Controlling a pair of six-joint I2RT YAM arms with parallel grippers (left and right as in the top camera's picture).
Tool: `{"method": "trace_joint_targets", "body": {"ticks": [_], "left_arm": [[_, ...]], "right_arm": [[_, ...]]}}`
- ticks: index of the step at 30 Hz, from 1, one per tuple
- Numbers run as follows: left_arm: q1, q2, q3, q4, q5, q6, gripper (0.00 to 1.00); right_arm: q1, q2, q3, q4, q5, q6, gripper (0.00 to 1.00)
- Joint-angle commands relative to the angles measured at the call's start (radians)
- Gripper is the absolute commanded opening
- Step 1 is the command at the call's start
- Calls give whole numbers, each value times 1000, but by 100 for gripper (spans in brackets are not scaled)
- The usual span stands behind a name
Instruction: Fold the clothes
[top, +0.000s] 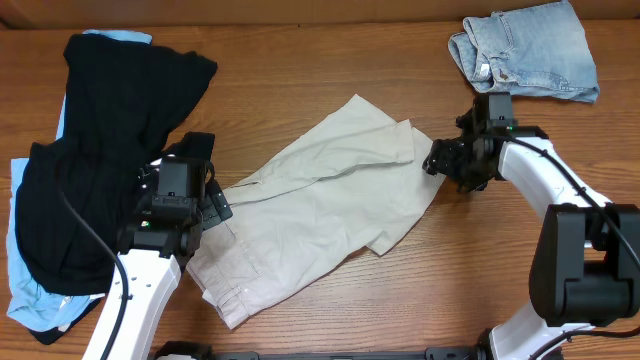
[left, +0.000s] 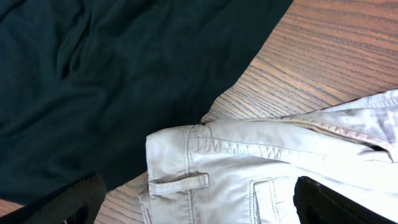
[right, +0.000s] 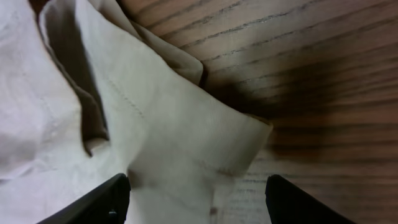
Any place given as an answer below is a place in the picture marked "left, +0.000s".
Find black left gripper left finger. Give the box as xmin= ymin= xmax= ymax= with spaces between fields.
xmin=1 ymin=173 xmax=106 ymax=224

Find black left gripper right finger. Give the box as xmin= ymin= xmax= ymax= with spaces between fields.
xmin=293 ymin=176 xmax=395 ymax=224

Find beige shorts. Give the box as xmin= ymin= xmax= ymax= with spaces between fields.
xmin=140 ymin=90 xmax=397 ymax=223

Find black garment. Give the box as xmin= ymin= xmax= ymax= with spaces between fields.
xmin=1 ymin=0 xmax=290 ymax=205

